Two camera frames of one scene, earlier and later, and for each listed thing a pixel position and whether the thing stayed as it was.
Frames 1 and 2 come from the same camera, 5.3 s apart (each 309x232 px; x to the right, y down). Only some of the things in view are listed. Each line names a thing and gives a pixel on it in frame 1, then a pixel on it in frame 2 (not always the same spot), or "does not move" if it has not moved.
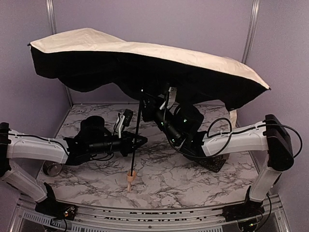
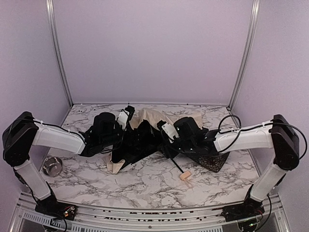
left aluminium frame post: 50,4 does not move
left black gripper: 126,144 → 132,139
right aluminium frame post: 253,21 does not move
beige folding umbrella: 83,60 → 142,140
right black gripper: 148,108 → 165,141
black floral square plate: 214,164 does not move
